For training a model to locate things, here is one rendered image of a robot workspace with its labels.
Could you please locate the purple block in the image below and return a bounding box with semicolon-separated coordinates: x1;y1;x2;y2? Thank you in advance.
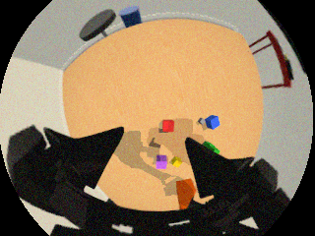
157;154;168;169

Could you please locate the blue block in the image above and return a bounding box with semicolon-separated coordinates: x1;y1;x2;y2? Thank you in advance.
205;115;220;129

